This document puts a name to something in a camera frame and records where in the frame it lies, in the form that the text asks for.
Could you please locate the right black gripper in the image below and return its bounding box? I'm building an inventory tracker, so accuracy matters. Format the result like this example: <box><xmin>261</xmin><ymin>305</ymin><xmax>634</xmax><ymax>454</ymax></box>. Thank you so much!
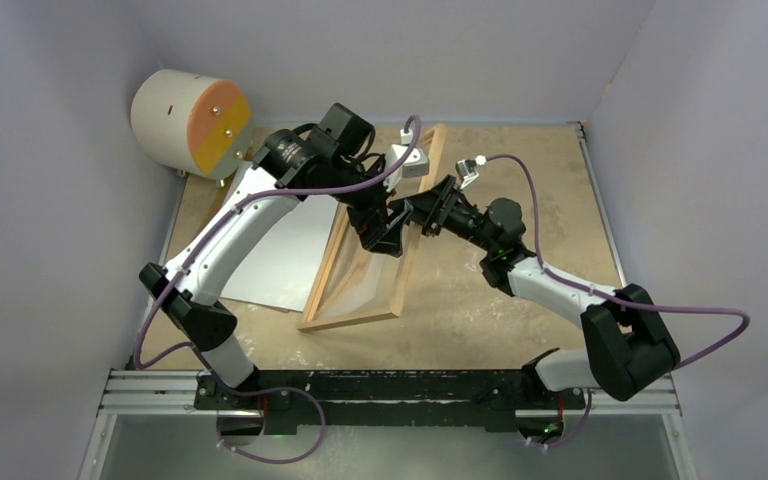
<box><xmin>404</xmin><ymin>175</ymin><xmax>497</xmax><ymax>253</ymax></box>

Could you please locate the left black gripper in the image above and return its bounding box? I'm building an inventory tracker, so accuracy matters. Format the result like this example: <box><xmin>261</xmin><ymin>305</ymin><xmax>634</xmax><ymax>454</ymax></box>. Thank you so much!
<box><xmin>325</xmin><ymin>154</ymin><xmax>413</xmax><ymax>255</ymax></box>

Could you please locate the wooden picture frame with glass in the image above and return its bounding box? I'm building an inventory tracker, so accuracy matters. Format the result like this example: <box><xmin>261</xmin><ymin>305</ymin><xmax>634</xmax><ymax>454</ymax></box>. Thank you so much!
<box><xmin>297</xmin><ymin>123</ymin><xmax>450</xmax><ymax>334</ymax></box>

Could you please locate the glossy printed photo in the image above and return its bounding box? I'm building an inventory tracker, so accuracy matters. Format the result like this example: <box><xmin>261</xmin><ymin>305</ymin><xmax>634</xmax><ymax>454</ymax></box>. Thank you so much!
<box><xmin>221</xmin><ymin>196</ymin><xmax>338</xmax><ymax>311</ymax></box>

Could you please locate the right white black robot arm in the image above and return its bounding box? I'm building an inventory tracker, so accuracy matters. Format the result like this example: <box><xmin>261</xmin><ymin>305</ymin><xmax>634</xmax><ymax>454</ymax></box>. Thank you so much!
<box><xmin>389</xmin><ymin>175</ymin><xmax>681</xmax><ymax>407</ymax></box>

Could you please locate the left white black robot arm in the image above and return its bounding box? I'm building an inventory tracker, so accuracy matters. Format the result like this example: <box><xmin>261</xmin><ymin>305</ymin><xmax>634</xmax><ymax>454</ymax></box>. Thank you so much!
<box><xmin>139</xmin><ymin>103</ymin><xmax>422</xmax><ymax>409</ymax></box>

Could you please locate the white cylindrical drum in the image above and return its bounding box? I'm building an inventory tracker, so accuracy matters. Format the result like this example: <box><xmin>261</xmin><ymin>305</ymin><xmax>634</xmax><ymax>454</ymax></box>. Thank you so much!
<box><xmin>130</xmin><ymin>69</ymin><xmax>254</xmax><ymax>180</ymax></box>

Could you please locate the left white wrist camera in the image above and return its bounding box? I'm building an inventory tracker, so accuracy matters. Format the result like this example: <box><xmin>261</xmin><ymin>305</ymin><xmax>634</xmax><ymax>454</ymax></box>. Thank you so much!
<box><xmin>383</xmin><ymin>129</ymin><xmax>430</xmax><ymax>192</ymax></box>

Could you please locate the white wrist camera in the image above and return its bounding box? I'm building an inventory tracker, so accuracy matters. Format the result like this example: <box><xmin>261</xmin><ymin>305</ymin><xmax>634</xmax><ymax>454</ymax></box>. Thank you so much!
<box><xmin>383</xmin><ymin>129</ymin><xmax>430</xmax><ymax>192</ymax></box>
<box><xmin>455</xmin><ymin>155</ymin><xmax>487</xmax><ymax>191</ymax></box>

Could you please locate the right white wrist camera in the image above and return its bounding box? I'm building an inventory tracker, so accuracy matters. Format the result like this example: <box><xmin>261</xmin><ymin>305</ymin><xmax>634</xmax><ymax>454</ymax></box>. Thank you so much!
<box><xmin>455</xmin><ymin>155</ymin><xmax>487</xmax><ymax>191</ymax></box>

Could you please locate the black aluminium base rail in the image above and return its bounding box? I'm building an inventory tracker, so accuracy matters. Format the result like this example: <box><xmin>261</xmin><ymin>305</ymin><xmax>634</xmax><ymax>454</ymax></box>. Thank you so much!
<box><xmin>97</xmin><ymin>368</ymin><xmax>683</xmax><ymax>439</ymax></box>

